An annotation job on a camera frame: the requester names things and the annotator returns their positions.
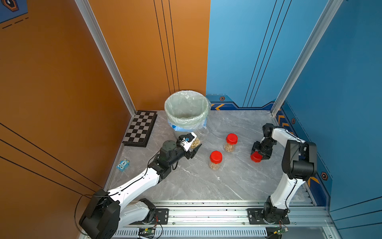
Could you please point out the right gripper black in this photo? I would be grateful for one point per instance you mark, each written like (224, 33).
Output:
(265, 155)

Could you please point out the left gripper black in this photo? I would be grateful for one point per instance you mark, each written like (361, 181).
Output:
(193, 153)

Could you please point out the red lid of front jar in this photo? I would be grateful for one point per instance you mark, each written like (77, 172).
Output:
(256, 157)

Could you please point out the red lid of jar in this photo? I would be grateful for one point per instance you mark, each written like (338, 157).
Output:
(232, 139)
(216, 157)
(256, 157)

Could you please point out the peanut jar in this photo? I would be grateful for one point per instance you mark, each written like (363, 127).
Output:
(229, 147)
(197, 142)
(214, 166)

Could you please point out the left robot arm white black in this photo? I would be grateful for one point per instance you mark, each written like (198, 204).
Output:
(108, 211)

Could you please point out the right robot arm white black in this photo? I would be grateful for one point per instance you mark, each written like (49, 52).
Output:
(298, 165)

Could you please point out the red lid of middle jar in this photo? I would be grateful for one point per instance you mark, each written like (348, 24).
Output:
(216, 157)

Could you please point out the red lid of back jar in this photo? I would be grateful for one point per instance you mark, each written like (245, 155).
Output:
(232, 139)

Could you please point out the peanut jar back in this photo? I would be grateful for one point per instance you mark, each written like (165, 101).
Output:
(229, 147)

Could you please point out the translucent green bin liner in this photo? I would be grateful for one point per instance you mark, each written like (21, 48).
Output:
(187, 110)

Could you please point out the black white chessboard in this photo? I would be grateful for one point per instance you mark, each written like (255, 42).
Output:
(140, 128)

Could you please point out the small blue toy block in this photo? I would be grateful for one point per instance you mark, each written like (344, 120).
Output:
(123, 165)

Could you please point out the right green circuit board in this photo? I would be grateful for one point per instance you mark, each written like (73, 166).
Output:
(280, 232)

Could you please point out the green circuit board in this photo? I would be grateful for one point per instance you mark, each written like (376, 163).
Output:
(146, 233)
(280, 232)

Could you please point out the left green circuit board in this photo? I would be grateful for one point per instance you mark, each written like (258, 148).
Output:
(146, 233)

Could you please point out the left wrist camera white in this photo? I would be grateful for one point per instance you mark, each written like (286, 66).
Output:
(187, 145)

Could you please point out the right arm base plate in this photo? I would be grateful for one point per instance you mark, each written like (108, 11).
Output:
(259, 216)

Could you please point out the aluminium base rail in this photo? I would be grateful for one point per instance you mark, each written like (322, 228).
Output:
(223, 220)

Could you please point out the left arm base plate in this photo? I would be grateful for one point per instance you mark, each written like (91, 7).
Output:
(161, 214)

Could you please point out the right aluminium corner post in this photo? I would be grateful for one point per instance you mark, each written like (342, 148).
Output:
(316, 35)

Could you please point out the aluminium corner post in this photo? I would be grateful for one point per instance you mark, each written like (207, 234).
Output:
(98, 37)
(316, 35)

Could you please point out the left aluminium corner post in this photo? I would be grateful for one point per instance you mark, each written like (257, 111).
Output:
(98, 37)

